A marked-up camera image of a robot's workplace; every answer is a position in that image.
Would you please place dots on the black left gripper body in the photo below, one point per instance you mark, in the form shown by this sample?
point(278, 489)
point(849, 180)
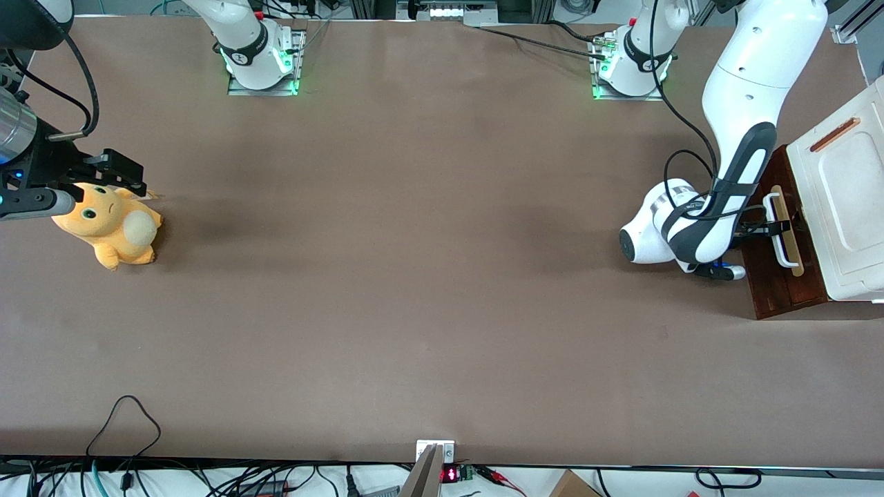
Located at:
point(751, 228)

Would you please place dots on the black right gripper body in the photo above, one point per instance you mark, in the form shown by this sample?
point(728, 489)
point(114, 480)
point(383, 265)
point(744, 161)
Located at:
point(54, 164)

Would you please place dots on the brown wooden drawer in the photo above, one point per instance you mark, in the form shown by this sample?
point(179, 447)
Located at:
point(766, 290)

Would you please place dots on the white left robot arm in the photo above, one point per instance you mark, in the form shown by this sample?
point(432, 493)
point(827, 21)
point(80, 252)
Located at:
point(749, 76)

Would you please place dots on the orange plush toy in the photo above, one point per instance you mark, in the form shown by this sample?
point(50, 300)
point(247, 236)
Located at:
point(114, 231)

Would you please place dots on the brown cabinet with white top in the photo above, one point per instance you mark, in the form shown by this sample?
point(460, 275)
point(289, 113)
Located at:
point(856, 228)

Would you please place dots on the copper strip on cabinet top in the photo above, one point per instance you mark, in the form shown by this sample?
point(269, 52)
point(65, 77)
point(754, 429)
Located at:
point(834, 135)

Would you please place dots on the silver aluminium profile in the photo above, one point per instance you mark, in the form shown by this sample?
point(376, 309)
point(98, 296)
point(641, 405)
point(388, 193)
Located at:
point(846, 33)

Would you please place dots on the brown cardboard box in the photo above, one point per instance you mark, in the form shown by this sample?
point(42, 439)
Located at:
point(573, 486)

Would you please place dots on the red clip leads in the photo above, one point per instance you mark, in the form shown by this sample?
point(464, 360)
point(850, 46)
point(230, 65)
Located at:
point(497, 476)

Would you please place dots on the white power strip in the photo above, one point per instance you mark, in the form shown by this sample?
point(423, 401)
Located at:
point(449, 12)

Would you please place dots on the red LED display module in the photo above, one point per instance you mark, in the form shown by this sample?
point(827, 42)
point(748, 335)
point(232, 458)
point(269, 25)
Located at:
point(450, 474)

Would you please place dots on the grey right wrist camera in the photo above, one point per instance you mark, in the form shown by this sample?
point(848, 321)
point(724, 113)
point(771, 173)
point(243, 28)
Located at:
point(34, 202)

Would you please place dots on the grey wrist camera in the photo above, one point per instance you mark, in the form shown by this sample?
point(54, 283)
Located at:
point(34, 202)
point(725, 271)

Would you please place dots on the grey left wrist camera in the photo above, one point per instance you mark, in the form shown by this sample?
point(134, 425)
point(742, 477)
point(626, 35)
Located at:
point(725, 271)

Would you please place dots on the black aluminium frame post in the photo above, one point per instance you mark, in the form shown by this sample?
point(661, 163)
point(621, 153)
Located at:
point(373, 8)
point(525, 10)

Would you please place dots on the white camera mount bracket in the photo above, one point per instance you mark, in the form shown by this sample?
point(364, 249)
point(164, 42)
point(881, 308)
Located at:
point(447, 452)

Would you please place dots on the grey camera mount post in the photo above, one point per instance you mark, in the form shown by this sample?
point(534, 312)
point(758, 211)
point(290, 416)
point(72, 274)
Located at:
point(425, 476)

